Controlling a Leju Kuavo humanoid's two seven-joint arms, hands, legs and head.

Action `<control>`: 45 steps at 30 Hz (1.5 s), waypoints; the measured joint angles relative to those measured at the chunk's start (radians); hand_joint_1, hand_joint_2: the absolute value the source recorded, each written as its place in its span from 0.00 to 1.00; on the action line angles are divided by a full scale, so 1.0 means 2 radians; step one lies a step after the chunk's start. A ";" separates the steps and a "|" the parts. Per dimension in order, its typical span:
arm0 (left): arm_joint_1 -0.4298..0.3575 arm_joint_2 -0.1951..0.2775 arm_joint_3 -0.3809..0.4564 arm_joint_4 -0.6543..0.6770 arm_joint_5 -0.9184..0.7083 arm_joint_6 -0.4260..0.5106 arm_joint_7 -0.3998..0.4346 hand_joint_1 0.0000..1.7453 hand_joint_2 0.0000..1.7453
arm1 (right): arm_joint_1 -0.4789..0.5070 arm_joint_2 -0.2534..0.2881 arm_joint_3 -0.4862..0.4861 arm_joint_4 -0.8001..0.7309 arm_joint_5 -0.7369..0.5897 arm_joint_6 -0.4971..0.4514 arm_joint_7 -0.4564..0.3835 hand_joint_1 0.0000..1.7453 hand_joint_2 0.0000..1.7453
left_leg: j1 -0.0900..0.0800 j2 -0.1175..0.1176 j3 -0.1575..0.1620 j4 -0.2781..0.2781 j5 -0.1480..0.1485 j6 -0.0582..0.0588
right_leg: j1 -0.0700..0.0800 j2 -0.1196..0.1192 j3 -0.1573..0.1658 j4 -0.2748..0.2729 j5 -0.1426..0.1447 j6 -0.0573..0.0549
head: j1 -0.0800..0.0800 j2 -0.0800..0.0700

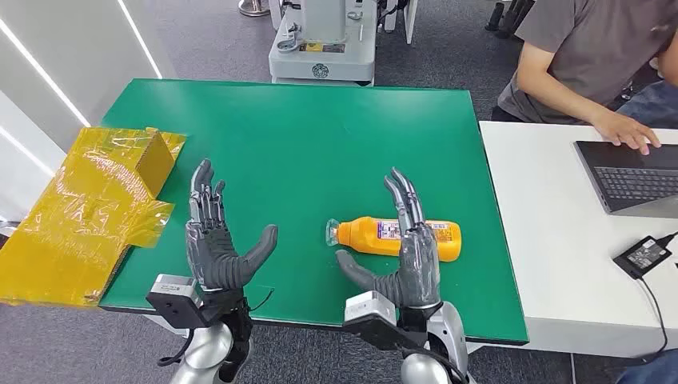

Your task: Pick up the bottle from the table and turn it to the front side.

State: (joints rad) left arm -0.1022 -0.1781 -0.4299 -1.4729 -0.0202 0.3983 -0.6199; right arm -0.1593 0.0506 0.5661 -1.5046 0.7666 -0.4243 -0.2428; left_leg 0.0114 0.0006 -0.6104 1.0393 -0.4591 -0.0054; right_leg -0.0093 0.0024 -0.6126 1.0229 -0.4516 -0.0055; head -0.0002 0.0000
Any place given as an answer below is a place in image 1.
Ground grey wheeled machine base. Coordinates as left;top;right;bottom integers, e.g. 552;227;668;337
268;0;380;87

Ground orange plastic bottle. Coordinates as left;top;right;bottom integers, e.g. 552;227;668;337
325;216;463;263

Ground white frame legs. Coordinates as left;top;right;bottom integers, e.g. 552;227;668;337
381;0;420;45

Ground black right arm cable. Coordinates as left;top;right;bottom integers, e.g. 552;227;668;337
402;346;469;384

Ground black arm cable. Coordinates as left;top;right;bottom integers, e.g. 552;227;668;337
402;346;469;384
157;328;195;368

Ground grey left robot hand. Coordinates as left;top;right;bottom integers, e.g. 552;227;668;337
184;158;279;293

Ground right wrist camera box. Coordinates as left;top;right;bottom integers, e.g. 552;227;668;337
343;290;398;351

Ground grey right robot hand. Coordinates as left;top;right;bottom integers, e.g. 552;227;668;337
335;167;442;310

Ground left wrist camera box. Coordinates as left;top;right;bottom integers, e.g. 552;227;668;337
146;274;205;330

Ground black power adapter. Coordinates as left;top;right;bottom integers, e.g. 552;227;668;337
612;235;674;281

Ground dark grey laptop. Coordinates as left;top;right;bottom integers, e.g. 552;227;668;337
574;139;678;220

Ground yellow tape-wrapped cardboard box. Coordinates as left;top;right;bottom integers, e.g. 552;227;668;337
0;126;187;310

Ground person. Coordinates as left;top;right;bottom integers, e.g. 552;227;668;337
489;0;678;156

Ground silver round stand base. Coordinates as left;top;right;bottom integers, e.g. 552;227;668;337
237;0;271;18

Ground person's hand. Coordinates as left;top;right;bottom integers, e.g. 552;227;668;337
590;108;662;156

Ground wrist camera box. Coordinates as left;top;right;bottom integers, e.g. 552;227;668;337
146;274;205;330
343;290;398;351

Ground person's leg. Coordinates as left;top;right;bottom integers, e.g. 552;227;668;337
616;350;678;384

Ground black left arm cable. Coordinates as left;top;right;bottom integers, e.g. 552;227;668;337
157;328;195;368

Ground black chair legs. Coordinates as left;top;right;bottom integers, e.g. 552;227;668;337
485;0;536;39

